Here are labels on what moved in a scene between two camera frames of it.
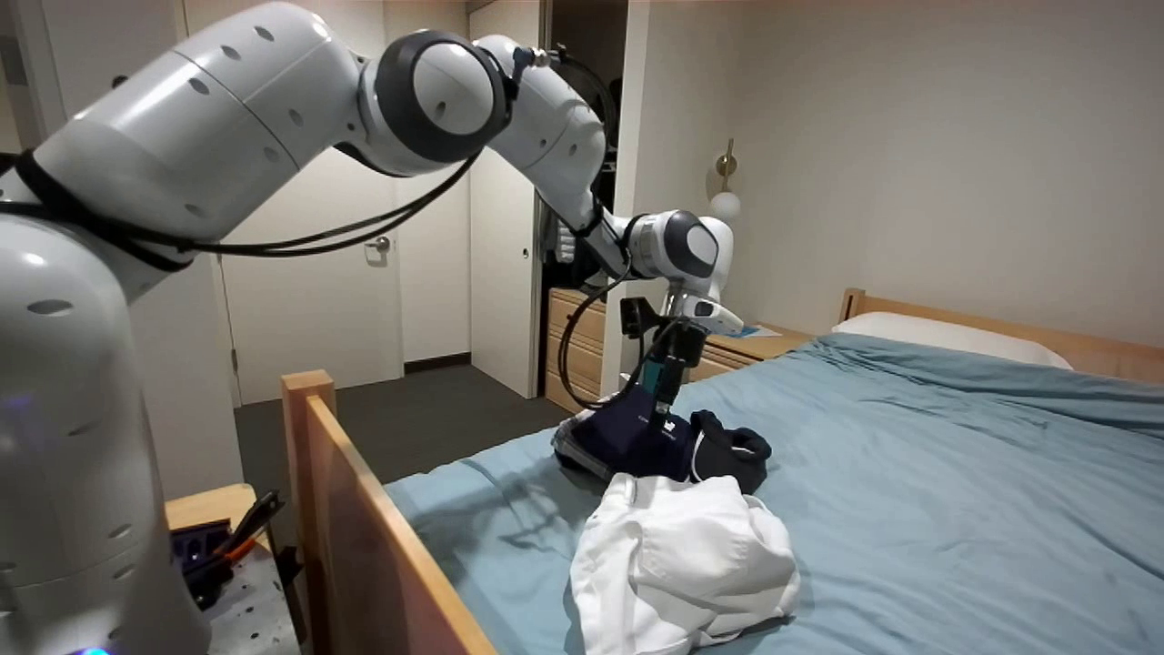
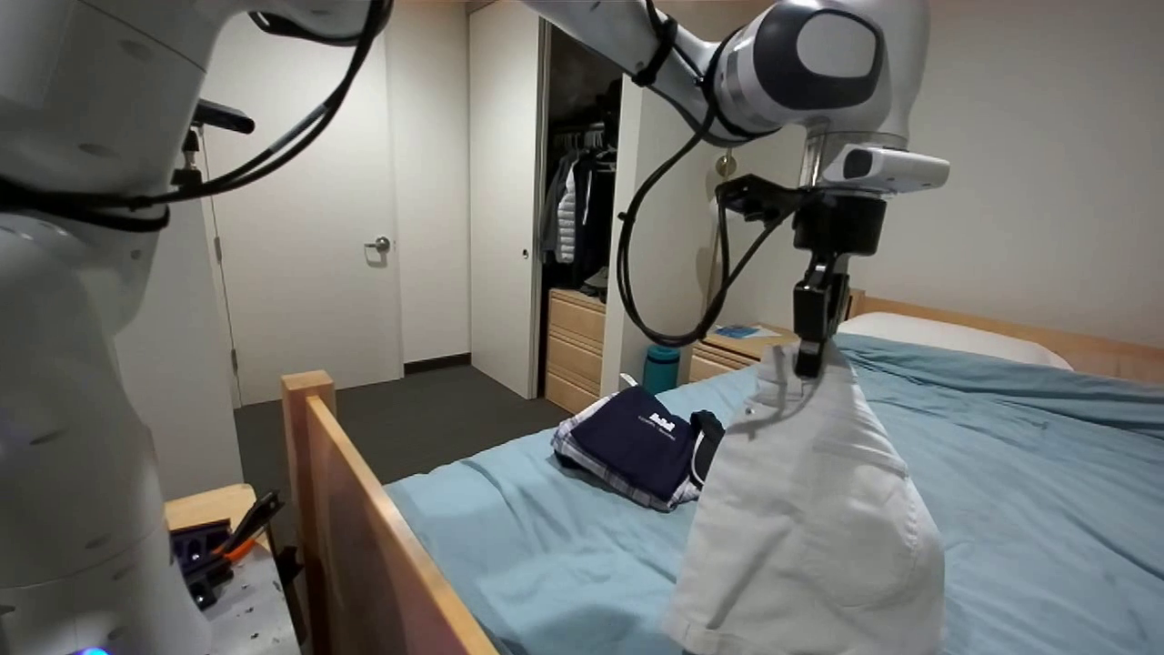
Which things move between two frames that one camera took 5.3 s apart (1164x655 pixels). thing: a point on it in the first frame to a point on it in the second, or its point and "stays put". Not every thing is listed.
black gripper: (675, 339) to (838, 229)
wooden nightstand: (731, 355) stays put
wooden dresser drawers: (584, 345) stays put
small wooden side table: (214, 506) stays put
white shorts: (678, 564) to (809, 529)
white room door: (327, 308) stays put
